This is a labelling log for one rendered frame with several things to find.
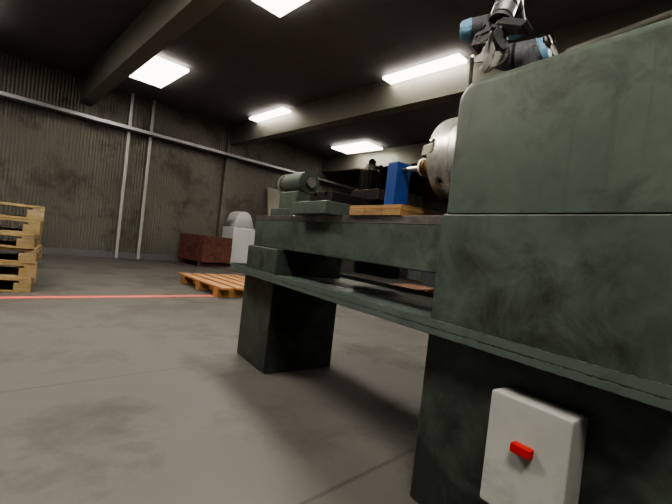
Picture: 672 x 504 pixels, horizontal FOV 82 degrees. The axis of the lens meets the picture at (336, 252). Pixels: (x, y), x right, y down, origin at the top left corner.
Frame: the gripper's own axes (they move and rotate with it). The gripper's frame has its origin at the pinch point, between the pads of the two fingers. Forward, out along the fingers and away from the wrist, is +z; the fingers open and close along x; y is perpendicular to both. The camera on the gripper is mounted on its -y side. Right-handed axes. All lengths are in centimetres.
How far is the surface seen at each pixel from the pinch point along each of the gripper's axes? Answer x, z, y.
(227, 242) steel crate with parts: -202, 15, 742
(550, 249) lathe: -7, 56, -31
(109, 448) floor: 38, 154, 63
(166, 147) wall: -23, -122, 827
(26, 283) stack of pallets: 79, 160, 365
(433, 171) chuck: -6.7, 31.4, 13.8
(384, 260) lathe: -15, 62, 31
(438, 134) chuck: -2.7, 19.6, 13.5
